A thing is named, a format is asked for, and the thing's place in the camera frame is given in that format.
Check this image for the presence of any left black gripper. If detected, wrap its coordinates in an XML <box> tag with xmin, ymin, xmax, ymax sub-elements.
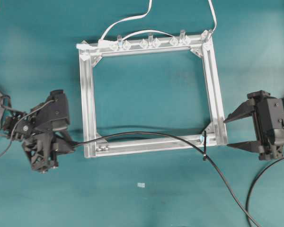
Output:
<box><xmin>22</xmin><ymin>130</ymin><xmax>75</xmax><ymax>174</ymax></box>

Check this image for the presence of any small light blue cap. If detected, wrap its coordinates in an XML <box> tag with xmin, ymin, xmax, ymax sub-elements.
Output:
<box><xmin>137</xmin><ymin>182</ymin><xmax>145</xmax><ymax>188</ymax></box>

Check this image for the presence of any right wrist camera housing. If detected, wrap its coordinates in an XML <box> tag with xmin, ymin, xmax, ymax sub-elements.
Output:
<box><xmin>257</xmin><ymin>96</ymin><xmax>284</xmax><ymax>146</ymax></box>

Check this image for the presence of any corner aluminium post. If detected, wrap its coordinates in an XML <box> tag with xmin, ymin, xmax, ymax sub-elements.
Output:
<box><xmin>204</xmin><ymin>29</ymin><xmax>213</xmax><ymax>43</ymax></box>

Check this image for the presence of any square aluminium extrusion frame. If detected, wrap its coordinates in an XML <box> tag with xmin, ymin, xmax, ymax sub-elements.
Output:
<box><xmin>76</xmin><ymin>31</ymin><xmax>228</xmax><ymax>158</ymax></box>

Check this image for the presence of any black HDMI cable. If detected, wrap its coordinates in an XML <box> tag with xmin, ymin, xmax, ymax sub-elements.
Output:
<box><xmin>72</xmin><ymin>131</ymin><xmax>284</xmax><ymax>227</ymax></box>

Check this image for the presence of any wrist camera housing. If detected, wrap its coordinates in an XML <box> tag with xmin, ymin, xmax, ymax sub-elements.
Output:
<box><xmin>257</xmin><ymin>96</ymin><xmax>284</xmax><ymax>146</ymax></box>
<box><xmin>33</xmin><ymin>89</ymin><xmax>70</xmax><ymax>132</ymax></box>

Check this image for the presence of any white ribbon cable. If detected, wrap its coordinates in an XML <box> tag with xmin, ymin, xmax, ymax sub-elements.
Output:
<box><xmin>98</xmin><ymin>0</ymin><xmax>218</xmax><ymax>47</ymax></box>

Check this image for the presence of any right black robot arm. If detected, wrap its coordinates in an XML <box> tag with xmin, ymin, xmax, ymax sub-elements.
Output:
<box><xmin>224</xmin><ymin>90</ymin><xmax>284</xmax><ymax>161</ymax></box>

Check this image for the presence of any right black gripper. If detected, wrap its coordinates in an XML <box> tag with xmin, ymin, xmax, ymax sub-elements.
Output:
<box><xmin>223</xmin><ymin>90</ymin><xmax>284</xmax><ymax>160</ymax></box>

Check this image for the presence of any left wrist camera housing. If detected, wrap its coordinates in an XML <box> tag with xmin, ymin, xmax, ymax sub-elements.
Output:
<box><xmin>33</xmin><ymin>89</ymin><xmax>70</xmax><ymax>132</ymax></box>

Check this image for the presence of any grey left arm cable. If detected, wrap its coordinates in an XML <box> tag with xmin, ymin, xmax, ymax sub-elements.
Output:
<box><xmin>0</xmin><ymin>94</ymin><xmax>55</xmax><ymax>178</ymax></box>

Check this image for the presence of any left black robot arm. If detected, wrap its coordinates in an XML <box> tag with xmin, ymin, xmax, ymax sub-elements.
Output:
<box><xmin>2</xmin><ymin>90</ymin><xmax>75</xmax><ymax>173</ymax></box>

